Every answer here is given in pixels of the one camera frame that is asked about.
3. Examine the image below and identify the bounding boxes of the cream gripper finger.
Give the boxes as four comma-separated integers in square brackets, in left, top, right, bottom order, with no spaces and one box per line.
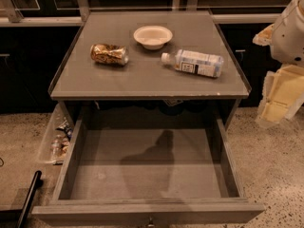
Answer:
[253,24,274,46]
[256,64,304,126]

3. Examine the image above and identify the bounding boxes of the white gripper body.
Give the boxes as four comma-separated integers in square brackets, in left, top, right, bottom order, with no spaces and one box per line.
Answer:
[271,0,304,67]

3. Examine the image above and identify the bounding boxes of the blue labelled plastic bottle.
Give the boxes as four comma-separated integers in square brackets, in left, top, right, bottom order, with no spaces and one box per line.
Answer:
[161,49,224,78]

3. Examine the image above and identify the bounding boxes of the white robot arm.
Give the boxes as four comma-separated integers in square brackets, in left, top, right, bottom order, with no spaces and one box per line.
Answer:
[253,0,304,128]

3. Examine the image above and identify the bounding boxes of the grey drawer cabinet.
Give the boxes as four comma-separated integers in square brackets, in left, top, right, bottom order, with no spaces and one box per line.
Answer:
[49,10,251,124]

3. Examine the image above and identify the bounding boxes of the open grey top drawer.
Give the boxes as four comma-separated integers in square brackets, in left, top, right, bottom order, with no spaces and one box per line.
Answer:
[32,107,264,226]

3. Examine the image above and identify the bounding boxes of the small metal drawer knob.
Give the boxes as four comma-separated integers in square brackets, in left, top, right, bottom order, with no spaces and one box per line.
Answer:
[146,217,155,228]

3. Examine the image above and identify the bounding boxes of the white paper bowl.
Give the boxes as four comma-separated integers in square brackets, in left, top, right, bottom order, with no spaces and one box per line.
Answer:
[133,26,173,50]

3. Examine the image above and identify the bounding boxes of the crushed gold drink can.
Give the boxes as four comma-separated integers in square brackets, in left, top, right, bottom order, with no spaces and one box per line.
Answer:
[90,44,128,66]

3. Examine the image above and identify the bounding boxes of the clear plastic bin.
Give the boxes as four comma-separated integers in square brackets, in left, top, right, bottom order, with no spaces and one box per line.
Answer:
[37,104,74,164]

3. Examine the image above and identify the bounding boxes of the snack packets in bin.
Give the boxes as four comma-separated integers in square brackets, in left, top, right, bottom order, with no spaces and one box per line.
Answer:
[50,120,73,160]

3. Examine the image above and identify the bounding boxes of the black bar on floor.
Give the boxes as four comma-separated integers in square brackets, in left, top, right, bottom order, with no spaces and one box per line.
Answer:
[15,170,43,228]

